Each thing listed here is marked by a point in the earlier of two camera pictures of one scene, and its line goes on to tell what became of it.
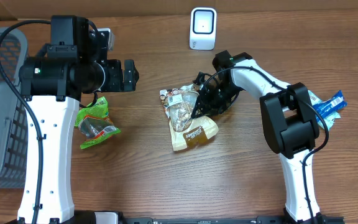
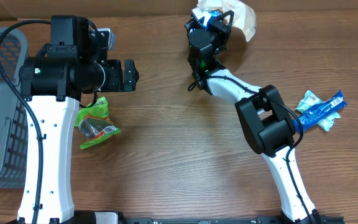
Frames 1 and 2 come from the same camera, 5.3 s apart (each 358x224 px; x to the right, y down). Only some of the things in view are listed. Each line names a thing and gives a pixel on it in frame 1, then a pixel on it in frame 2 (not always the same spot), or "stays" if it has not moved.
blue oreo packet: x=330 y=106 stays
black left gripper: x=117 y=83 stays
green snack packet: x=94 y=123 stays
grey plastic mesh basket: x=4 y=126 stays
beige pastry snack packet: x=185 y=131 to x=243 y=18
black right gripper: x=206 y=104 to x=220 y=29
